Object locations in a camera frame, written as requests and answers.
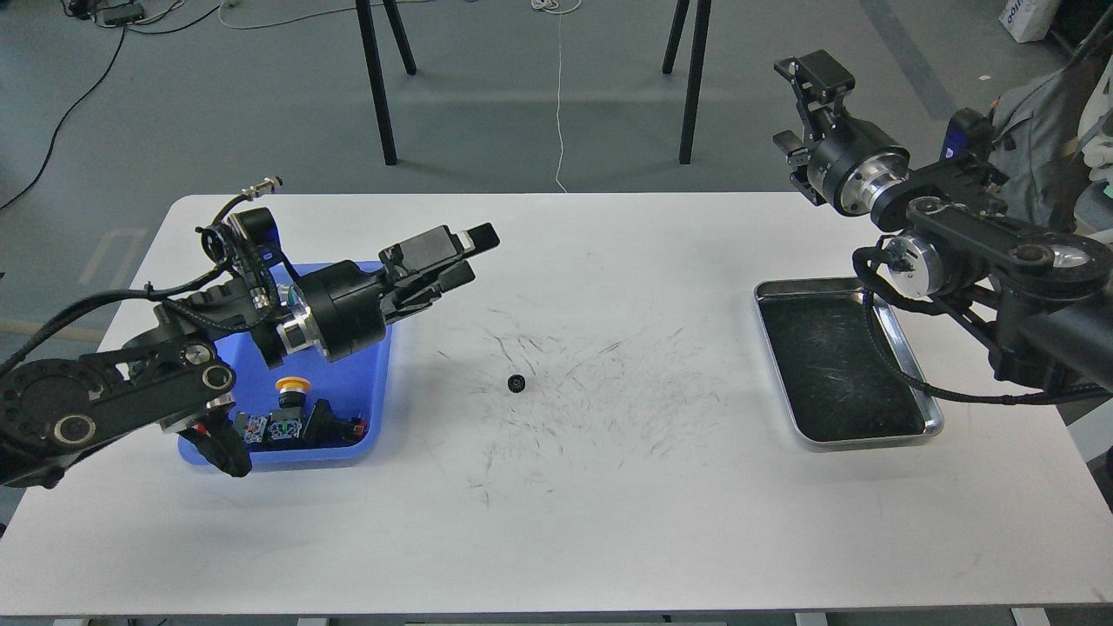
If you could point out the right black table legs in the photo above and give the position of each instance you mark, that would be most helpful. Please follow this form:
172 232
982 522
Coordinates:
700 35

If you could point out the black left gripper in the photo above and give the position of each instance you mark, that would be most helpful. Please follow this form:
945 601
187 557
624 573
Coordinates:
351 305

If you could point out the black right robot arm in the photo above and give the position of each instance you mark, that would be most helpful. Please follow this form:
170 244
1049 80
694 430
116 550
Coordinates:
1037 298

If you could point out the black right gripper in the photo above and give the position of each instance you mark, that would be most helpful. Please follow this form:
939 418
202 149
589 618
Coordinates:
853 162

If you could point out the silver metal tray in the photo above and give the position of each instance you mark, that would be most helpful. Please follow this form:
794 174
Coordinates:
833 357

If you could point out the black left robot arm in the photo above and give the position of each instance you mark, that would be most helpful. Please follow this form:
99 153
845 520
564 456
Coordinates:
57 412

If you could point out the yellow mushroom push button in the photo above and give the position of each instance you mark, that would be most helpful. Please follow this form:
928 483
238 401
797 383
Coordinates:
292 392

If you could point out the blue plastic tray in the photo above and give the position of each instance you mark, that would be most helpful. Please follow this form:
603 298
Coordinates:
355 387

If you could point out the white box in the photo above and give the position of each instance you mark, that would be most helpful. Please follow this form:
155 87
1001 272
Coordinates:
1028 20

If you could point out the red push button assembly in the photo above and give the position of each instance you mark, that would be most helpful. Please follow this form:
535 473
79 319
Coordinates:
300 428

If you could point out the grey backpack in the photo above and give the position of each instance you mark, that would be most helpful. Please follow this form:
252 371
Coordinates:
1054 143

